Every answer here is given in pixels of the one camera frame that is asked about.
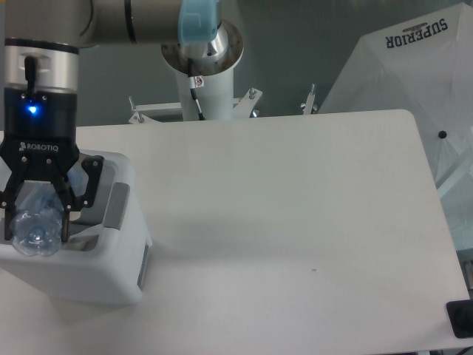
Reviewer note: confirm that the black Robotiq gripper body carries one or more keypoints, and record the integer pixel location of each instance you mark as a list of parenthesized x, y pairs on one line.
[(40, 127)]

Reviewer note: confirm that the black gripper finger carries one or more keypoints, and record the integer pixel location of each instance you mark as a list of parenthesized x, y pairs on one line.
[(77, 187), (12, 180)]

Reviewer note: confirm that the clear plastic water bottle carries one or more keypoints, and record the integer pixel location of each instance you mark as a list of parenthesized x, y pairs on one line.
[(37, 225)]

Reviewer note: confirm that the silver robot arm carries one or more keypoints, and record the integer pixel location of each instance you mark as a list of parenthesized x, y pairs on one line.
[(42, 45)]

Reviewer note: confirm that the white trash can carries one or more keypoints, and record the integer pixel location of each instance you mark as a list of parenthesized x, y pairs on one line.
[(105, 257)]

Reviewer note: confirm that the white Superior umbrella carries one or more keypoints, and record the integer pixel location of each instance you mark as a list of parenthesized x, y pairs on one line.
[(424, 66)]

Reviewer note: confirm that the black device at table edge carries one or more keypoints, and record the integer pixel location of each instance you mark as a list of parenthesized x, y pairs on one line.
[(460, 316)]

